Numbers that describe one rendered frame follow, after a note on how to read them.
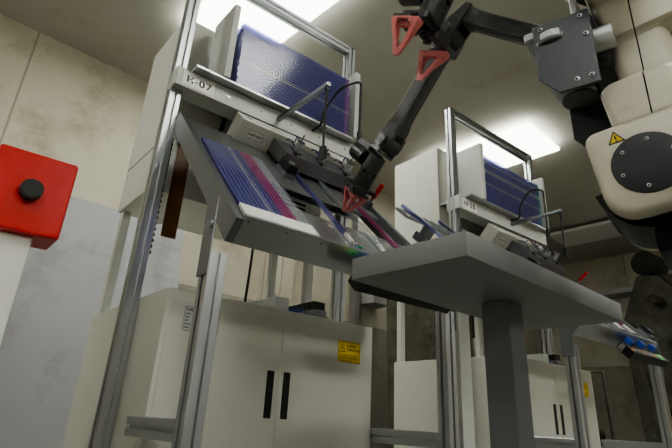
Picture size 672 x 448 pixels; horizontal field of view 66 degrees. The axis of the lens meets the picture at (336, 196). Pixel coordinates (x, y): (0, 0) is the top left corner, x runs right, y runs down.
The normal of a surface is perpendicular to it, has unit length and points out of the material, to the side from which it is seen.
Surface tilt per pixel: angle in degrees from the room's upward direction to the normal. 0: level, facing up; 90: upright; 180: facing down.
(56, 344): 81
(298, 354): 90
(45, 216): 90
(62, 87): 90
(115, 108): 90
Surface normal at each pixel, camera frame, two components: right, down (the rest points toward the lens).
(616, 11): -0.59, -0.35
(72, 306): 0.69, -0.41
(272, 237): 0.41, 0.45
